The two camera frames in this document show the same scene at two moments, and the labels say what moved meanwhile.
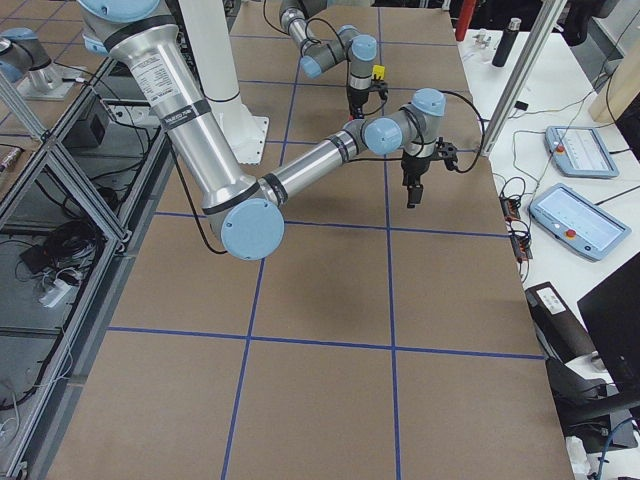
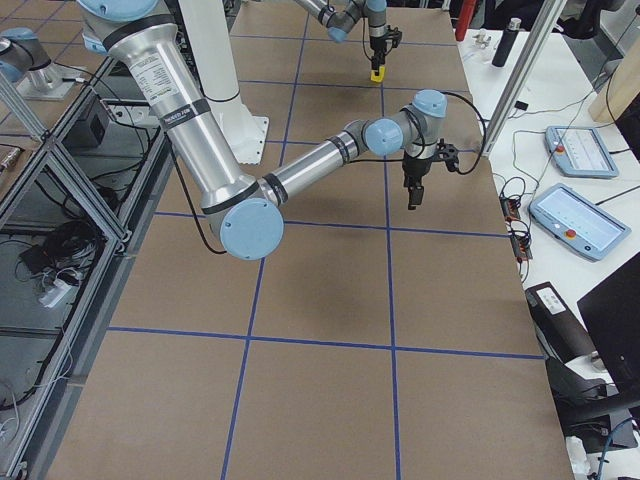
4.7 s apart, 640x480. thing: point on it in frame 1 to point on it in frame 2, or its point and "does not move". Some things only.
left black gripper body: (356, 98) to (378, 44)
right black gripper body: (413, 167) does not move
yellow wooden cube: (379, 71) does not move
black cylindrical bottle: (503, 50) does not move
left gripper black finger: (356, 110) to (378, 60)
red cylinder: (465, 19) does not move
